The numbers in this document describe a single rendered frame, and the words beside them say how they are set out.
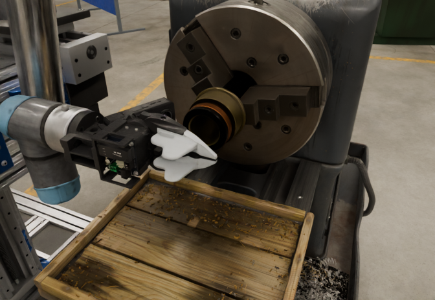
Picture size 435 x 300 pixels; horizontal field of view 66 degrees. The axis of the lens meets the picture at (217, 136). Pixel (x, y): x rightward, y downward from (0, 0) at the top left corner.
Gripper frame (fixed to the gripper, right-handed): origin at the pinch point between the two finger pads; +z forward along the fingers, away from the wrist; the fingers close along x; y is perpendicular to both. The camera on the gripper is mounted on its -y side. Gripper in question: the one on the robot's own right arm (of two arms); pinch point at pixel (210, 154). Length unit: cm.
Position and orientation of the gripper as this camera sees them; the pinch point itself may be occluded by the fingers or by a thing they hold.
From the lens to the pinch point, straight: 47.0
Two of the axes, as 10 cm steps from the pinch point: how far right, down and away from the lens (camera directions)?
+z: 9.2, 2.0, -3.3
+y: -3.9, 4.8, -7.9
